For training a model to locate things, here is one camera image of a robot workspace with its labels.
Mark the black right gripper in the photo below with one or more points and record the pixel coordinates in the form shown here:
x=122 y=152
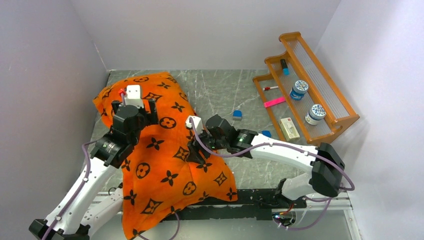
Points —
x=194 y=155

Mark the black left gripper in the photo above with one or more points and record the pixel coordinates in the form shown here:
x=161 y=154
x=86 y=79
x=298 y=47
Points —
x=153 y=118

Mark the orange patterned pillowcase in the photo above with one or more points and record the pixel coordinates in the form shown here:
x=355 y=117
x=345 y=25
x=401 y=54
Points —
x=158 y=179

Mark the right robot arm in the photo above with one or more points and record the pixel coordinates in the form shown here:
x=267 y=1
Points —
x=322 y=166

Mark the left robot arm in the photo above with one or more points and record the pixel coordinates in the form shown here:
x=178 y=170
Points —
x=73 y=219

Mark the blue grey eraser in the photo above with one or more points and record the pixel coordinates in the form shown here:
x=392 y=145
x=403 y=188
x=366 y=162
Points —
x=266 y=133

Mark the pink flat strip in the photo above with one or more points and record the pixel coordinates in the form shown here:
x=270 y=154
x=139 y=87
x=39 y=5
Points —
x=274 y=102

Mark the red white marker pen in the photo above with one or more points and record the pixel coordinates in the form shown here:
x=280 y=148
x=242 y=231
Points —
x=270 y=88

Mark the small cardboard box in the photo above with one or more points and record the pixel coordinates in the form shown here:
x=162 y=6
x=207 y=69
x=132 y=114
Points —
x=289 y=129

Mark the wooden tiered shelf rack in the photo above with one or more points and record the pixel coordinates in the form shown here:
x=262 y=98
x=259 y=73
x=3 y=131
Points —
x=304 y=65

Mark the blue black highlighter marker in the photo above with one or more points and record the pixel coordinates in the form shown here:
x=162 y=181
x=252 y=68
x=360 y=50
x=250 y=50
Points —
x=284 y=67

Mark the blue jar near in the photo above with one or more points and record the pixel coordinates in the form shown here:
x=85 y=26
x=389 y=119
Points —
x=299 y=89

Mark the blue jar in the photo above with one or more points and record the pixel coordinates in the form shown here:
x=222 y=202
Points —
x=299 y=89
x=315 y=114

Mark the blue jar far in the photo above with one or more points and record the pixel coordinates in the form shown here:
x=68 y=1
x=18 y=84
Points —
x=315 y=114

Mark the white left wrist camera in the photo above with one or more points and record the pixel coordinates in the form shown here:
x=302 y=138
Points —
x=133 y=96

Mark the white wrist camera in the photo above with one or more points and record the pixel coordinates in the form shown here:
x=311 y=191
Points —
x=133 y=96
x=195 y=123

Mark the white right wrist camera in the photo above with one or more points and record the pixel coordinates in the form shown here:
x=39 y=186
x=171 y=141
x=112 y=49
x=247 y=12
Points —
x=195 y=123

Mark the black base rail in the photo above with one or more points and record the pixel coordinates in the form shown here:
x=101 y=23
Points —
x=260 y=204

